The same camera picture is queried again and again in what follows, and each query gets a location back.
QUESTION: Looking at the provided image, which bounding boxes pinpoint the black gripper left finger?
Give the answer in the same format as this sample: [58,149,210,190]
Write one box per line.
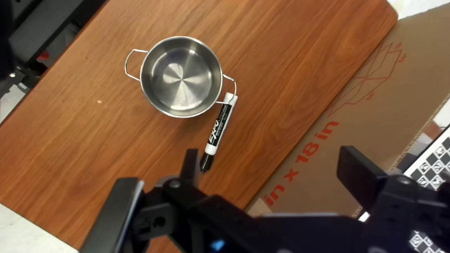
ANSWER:
[78,175,147,253]

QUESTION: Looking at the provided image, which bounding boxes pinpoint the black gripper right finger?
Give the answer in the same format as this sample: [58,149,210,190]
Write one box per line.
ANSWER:
[337,145,392,213]

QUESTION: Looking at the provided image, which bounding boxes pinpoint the black white dry-erase marker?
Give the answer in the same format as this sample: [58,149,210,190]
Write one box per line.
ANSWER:
[200,91,240,173]

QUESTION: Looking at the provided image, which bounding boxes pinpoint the silver steel pot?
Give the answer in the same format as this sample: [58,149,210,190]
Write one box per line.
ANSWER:
[123,35,240,119]

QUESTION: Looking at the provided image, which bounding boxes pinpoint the brown cardboard backdrop panel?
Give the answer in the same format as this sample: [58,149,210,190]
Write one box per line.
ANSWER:
[245,3,450,222]

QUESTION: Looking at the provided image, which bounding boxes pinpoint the black white checkerboard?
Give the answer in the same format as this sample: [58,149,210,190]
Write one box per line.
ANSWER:
[401,122,450,253]

